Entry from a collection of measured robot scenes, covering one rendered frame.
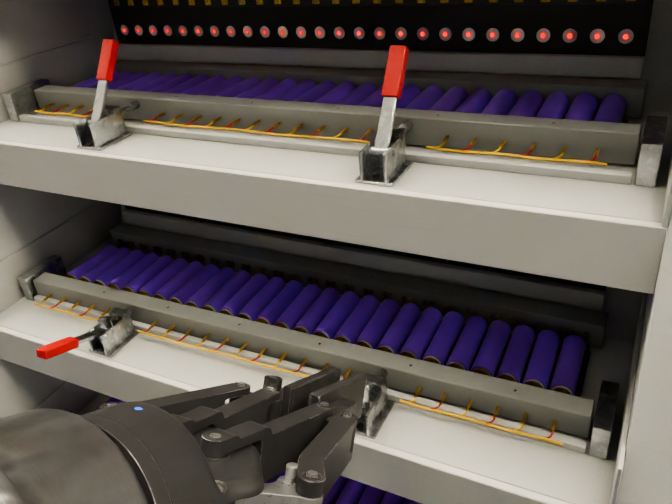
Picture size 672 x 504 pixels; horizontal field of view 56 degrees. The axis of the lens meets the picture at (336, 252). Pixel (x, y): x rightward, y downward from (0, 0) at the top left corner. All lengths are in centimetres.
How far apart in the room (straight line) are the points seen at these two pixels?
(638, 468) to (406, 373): 18
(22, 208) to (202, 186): 30
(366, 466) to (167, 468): 28
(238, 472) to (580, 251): 24
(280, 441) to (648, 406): 22
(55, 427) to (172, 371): 36
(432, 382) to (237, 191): 21
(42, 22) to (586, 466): 66
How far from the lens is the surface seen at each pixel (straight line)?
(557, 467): 49
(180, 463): 26
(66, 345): 60
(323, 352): 54
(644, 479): 45
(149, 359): 61
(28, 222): 76
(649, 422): 43
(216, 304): 63
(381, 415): 51
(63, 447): 23
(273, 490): 29
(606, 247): 40
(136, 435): 25
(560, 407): 49
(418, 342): 55
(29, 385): 82
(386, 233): 44
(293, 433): 35
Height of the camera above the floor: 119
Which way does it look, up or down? 15 degrees down
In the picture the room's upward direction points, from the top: 3 degrees clockwise
